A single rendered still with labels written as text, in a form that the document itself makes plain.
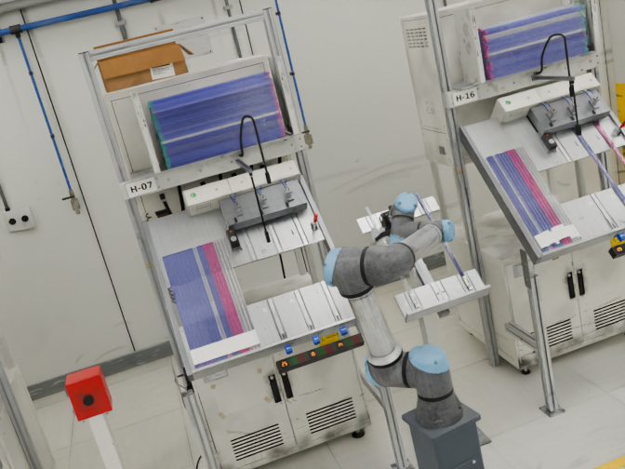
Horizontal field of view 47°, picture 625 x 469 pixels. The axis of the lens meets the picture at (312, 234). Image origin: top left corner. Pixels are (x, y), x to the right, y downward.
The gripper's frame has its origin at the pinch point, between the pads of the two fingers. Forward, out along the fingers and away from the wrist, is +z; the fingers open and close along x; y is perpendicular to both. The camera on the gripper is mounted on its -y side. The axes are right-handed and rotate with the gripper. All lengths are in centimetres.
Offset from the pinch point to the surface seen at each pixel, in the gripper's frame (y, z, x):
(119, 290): 69, 185, 115
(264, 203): 35, 17, 38
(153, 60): 112, 16, 62
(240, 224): 30, 19, 50
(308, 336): -23.2, 10.7, 40.4
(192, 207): 43, 21, 66
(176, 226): 40, 26, 74
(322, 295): -9.3, 14.2, 29.3
